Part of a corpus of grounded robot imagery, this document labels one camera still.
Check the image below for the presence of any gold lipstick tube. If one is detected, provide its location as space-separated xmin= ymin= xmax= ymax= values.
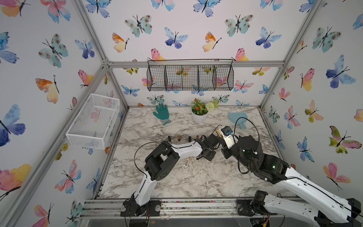
xmin=216 ymin=130 xmax=223 ymax=138

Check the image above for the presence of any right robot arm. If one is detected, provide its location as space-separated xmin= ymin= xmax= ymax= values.
xmin=218 ymin=135 xmax=363 ymax=227

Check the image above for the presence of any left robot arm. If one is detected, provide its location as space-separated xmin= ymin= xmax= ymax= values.
xmin=121 ymin=138 xmax=219 ymax=217

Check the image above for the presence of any white flower pot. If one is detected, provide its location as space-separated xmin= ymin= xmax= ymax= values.
xmin=192 ymin=112 xmax=208 ymax=124

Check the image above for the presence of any artificial flower plant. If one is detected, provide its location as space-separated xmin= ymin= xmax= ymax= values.
xmin=191 ymin=98 xmax=219 ymax=116

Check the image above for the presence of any teal hand-shaped silicone mat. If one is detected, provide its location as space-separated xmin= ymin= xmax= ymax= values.
xmin=153 ymin=104 xmax=171 ymax=125

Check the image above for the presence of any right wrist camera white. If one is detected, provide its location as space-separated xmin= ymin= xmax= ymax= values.
xmin=221 ymin=126 xmax=235 ymax=149

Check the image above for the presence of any light blue handled dish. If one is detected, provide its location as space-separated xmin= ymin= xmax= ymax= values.
xmin=228 ymin=112 xmax=248 ymax=130

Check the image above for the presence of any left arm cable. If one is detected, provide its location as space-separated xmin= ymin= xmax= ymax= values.
xmin=133 ymin=124 xmax=223 ymax=199

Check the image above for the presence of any black wire wall basket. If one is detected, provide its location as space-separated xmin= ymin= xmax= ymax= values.
xmin=143 ymin=59 xmax=234 ymax=92

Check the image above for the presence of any white mesh wall basket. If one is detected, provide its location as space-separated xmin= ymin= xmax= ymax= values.
xmin=66 ymin=93 xmax=120 ymax=149

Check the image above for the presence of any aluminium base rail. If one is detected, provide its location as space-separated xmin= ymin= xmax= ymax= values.
xmin=80 ymin=196 xmax=318 ymax=221

